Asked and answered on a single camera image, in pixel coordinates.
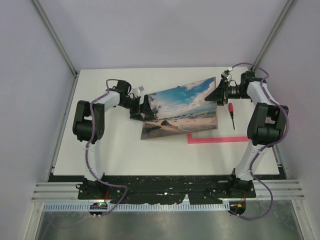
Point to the aluminium frame post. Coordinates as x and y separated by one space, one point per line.
53 35
275 30

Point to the pink picture frame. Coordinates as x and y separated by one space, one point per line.
215 140

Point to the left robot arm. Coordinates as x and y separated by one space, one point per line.
89 128

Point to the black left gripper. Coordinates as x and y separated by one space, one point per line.
136 114

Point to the right aluminium frame post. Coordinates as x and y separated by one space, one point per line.
275 30

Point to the slotted cable duct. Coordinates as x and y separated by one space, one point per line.
98 207

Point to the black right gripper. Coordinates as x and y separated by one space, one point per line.
220 94

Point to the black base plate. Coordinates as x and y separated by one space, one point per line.
166 189

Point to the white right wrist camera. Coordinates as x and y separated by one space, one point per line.
226 75

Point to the red handled screwdriver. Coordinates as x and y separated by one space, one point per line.
231 112

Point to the left aluminium frame post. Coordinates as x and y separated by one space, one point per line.
53 35

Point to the beach photo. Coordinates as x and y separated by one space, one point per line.
181 110

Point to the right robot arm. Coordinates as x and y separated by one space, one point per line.
267 126

